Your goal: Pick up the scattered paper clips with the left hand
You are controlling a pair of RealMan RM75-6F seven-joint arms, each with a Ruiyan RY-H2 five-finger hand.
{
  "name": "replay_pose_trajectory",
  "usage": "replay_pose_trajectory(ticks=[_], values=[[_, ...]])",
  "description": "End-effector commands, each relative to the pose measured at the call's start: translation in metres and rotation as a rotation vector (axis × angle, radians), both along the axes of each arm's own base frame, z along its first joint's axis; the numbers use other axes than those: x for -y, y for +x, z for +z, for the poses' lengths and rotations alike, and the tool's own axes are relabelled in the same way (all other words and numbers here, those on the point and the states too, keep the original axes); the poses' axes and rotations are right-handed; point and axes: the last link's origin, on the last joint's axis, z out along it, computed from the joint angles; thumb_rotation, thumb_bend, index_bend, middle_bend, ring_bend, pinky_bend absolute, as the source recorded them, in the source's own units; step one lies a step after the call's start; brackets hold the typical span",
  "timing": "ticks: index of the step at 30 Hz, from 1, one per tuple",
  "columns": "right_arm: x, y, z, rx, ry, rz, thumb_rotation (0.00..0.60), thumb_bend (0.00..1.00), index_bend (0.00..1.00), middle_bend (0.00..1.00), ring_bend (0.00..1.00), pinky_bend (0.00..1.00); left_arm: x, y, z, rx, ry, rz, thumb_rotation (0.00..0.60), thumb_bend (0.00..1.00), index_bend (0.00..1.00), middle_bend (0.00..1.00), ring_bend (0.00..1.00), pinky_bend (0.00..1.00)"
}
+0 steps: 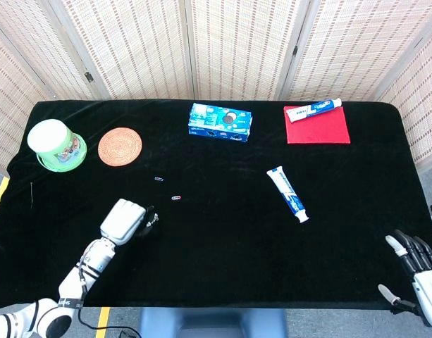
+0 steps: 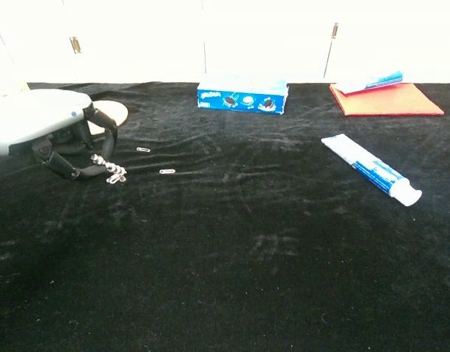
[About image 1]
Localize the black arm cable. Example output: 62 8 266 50
77 306 141 338

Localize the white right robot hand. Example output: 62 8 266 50
377 229 432 331

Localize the red square cloth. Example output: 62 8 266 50
283 105 352 145

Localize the green tub with white lid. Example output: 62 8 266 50
26 118 88 173

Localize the blue cookie box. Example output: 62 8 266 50
187 101 253 144

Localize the black velvet tablecloth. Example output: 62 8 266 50
0 99 432 311

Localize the woven folding screen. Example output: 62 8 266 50
0 0 432 177

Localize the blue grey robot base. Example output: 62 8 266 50
137 307 289 338

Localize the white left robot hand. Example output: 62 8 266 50
99 198 160 246

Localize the blue white toothpaste tube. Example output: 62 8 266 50
266 165 311 225
285 97 343 124

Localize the round woven coaster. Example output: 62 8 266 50
97 127 144 168

